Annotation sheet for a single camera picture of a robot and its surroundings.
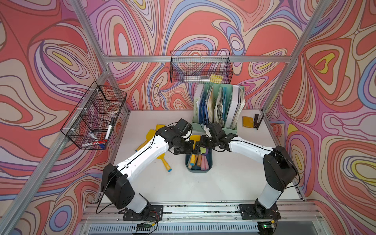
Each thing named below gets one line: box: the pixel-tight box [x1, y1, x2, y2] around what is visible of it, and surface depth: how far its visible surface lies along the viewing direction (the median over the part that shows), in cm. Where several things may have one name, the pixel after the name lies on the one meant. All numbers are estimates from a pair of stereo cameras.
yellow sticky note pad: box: [242, 115, 255, 129], surface depth 113 cm
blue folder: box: [198, 91, 210, 125], surface depth 98 cm
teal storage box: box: [185, 148, 213, 174], surface depth 88 cm
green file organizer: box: [191, 83, 246, 134], surface depth 98 cm
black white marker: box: [104, 117, 115, 141], surface depth 70 cm
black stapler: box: [253, 113, 265, 130], surface depth 113 cm
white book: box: [225, 85, 241, 130], surface depth 97 cm
